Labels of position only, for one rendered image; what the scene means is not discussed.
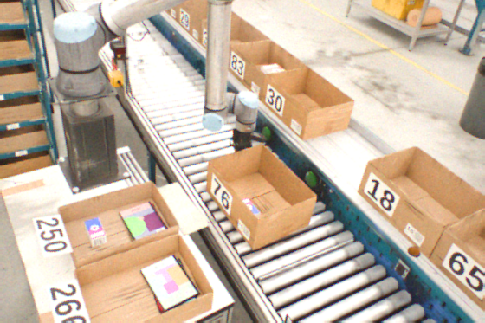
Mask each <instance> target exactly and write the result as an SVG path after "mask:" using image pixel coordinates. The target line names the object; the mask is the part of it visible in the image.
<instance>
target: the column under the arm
mask: <svg viewBox="0 0 485 323"><path fill-rule="evenodd" d="M97 101H98V111H97V112H96V113H93V114H91V115H88V116H79V115H76V114H74V113H72V112H71V106H70V104H67V105H62V104H59V105H60V111H61V119H62V128H63V132H64V138H65V141H66V147H67V155H68V156H67V157H65V158H58V159H57V162H58V165H59V167H60V168H61V171H62V174H63V176H64V177H65V178H66V180H67V184H68V186H69V188H70V190H71V192H72V194H73V195H76V194H79V193H81V192H83V191H88V190H93V189H95V188H98V187H101V186H103V185H108V184H112V183H115V182H117V181H122V180H125V179H127V178H130V177H131V173H130V172H129V171H128V170H127V168H126V167H125V165H124V163H122V161H121V158H120V157H119V156H118V154H117V140H116V132H115V122H114V115H113V111H112V110H111V108H109V106H108V105H107V103H106V102H105V101H104V100H103V98H101V99H98V100H97Z"/></svg>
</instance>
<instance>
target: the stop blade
mask: <svg viewBox="0 0 485 323"><path fill-rule="evenodd" d="M352 241H353V240H349V241H347V242H344V243H342V244H339V245H337V246H335V247H333V248H331V249H327V250H325V251H323V252H320V253H318V254H316V255H312V256H311V257H309V258H306V259H303V260H302V261H300V262H295V263H294V264H292V265H289V266H288V267H284V268H281V269H280V270H277V271H275V272H272V273H270V274H268V275H266V276H262V277H260V279H259V282H261V281H266V280H267V279H269V278H271V277H273V276H277V275H279V274H281V273H283V272H285V271H289V270H290V269H292V268H295V267H299V266H300V265H302V264H304V263H306V262H310V261H312V260H314V259H316V258H320V257H321V256H323V255H325V254H330V253H332V252H334V250H337V249H342V248H343V247H345V246H347V245H348V244H352ZM259 282H258V283H259Z"/></svg>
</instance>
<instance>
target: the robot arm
mask: <svg viewBox="0 0 485 323"><path fill-rule="evenodd" d="M184 1H186V0H116V1H114V2H113V1H112V0H104V1H103V2H101V3H97V4H93V5H91V6H89V8H88V9H85V10H84V11H83V12H75V13H71V12H69V13H63V14H61V15H59V16H58V17H57V18H56V19H55V20H54V22H53V34H54V36H55V46H56V51H57V56H58V67H59V70H58V75H57V77H56V81H55V84H56V88H57V90H58V91H59V92H60V93H62V94H64V95H69V96H75V97H83V96H89V95H95V94H98V93H99V92H101V91H103V90H104V89H105V88H106V86H107V79H106V77H105V76H104V74H103V72H102V70H101V68H100V63H99V50H100V49H102V48H103V46H104V45H107V43H108V42H110V41H113V40H115V39H117V38H119V37H121V36H124V35H125V34H126V31H127V28H128V27H131V26H133V25H135V24H136V23H140V22H143V21H144V20H145V19H147V18H150V17H153V16H155V15H157V14H158V13H162V12H163V11H165V10H167V9H170V8H172V7H174V6H176V5H177V4H181V3H183V2H184ZM233 1H234V0H207V44H206V69H205V93H204V115H203V118H202V124H203V127H204V128H205V129H207V131H212V132H215V131H220V130H221V128H222V127H223V126H224V123H225V118H226V116H227V113H232V114H235V115H236V123H235V127H236V128H234V129H233V136H232V137H230V141H231V140H233V144H232V145H231V144H230V146H233V147H234V149H235V152H238V151H240V150H243V149H248V148H250V147H252V141H251V140H255V141H257V142H260V143H264V142H265V140H266V138H265V136H263V135H261V134H260V133H257V132H252V131H254V130H255V124H256V119H257V109H258V107H259V98H258V96H257V95H256V94H254V93H252V92H250V91H241V92H240V93H239V94H232V93H228V92H226V91H227V79H228V67H229V55H230V20H231V9H232V2H233Z"/></svg>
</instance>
